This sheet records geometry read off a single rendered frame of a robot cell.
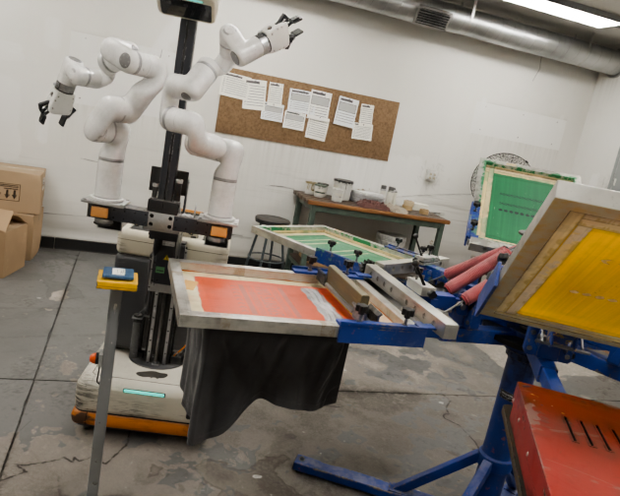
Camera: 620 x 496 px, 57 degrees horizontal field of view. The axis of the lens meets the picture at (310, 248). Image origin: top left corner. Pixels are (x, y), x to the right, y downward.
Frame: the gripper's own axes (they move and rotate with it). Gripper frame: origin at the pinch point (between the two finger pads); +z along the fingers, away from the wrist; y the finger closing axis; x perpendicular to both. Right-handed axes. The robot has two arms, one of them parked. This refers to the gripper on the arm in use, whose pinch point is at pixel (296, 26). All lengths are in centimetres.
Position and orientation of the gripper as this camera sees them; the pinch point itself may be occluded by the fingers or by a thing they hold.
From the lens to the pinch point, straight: 230.2
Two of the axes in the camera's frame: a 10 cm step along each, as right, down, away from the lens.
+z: 7.6, -5.4, 3.6
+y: 0.6, 6.1, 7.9
